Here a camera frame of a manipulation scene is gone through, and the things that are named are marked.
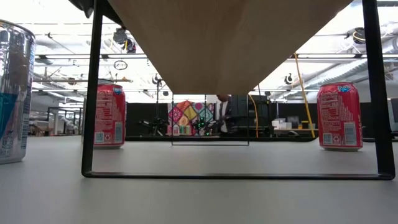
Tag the grey box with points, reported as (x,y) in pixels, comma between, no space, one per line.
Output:
(293,122)

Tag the black round ceiling fixture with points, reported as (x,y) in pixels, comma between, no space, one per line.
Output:
(359,35)

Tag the silver ventilation duct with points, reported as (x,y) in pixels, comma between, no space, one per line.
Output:
(351,70)

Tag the black robot green lights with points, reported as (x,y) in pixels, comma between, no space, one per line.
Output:
(202,126)

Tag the black lamp stand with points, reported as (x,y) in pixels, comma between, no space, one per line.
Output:
(156,80)

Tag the grey monitor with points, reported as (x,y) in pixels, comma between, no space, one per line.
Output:
(393,115)

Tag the person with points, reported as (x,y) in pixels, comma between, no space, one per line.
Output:
(224,109)

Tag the black partition panel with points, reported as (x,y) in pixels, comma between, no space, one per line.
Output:
(367,109)
(136,112)

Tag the colourful patchwork panel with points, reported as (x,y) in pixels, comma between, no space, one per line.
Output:
(186,112)

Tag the wooden shelf black metal frame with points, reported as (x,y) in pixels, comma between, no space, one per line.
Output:
(224,46)

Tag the white box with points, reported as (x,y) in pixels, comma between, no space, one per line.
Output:
(279,124)

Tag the red soda can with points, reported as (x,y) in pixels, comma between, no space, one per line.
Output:
(113,118)
(339,118)

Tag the black tall cabinet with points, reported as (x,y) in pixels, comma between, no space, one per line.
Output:
(241,107)

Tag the small white robot arm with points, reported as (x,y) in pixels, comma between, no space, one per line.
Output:
(69,123)

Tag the black ceiling spotlight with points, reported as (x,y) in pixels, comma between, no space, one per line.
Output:
(119,35)

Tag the black tabletop robot arm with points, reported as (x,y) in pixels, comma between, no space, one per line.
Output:
(155,124)

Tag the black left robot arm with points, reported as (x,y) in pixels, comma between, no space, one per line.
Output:
(81,5)

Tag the silver blue energy drink can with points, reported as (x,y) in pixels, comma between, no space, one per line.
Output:
(15,93)

